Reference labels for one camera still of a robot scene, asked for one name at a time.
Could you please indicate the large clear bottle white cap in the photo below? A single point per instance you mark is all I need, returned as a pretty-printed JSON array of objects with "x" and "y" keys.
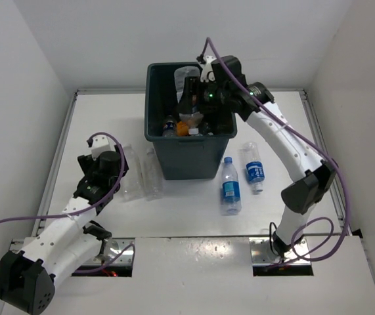
[{"x": 132, "y": 182}]

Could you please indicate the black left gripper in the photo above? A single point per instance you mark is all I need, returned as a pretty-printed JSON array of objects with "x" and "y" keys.
[{"x": 88, "y": 165}]

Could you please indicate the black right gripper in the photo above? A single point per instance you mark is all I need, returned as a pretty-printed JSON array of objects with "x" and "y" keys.
[{"x": 192, "y": 87}]

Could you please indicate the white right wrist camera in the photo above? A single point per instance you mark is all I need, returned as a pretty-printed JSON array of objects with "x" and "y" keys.
[{"x": 205, "y": 63}]

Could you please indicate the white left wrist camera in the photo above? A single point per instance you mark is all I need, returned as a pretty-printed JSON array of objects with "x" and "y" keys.
[{"x": 98, "y": 145}]

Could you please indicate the pepsi bottle in bin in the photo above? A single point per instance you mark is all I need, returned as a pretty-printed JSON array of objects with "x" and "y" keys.
[{"x": 169, "y": 127}]

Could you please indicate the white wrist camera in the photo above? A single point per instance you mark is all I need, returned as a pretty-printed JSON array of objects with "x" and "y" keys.
[
  {"x": 205, "y": 63},
  {"x": 98, "y": 145}
]

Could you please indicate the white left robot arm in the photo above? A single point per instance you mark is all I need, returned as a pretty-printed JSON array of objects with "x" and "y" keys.
[{"x": 30, "y": 277}]

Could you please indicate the blue cap water bottle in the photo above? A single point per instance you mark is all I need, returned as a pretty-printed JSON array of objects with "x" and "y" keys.
[{"x": 231, "y": 199}]

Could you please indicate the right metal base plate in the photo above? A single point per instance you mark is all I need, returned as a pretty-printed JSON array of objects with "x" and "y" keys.
[{"x": 262, "y": 256}]

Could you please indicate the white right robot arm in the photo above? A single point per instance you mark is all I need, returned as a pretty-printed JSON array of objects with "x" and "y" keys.
[{"x": 311, "y": 174}]

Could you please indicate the dark green plastic bin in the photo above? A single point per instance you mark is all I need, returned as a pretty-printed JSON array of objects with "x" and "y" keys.
[{"x": 182, "y": 157}]

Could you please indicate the small clear bottle white cap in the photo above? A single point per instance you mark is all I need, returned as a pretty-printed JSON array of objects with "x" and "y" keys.
[{"x": 153, "y": 175}]

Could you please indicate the blue label crushed bottle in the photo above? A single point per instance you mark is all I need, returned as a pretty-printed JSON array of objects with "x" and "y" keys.
[{"x": 253, "y": 166}]

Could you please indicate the orange juice bottle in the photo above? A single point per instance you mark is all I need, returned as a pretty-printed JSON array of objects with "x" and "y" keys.
[{"x": 183, "y": 130}]

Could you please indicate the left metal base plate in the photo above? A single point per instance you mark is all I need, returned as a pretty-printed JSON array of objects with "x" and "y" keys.
[{"x": 117, "y": 249}]

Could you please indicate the metal base plate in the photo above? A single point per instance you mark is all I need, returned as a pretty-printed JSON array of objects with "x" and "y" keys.
[
  {"x": 117, "y": 249},
  {"x": 262, "y": 256}
]

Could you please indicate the clear bottle orange label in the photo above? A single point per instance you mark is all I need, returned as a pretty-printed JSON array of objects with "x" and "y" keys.
[{"x": 191, "y": 116}]

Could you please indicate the clear bottles in bin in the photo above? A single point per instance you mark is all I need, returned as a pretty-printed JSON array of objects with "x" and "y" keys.
[{"x": 204, "y": 129}]

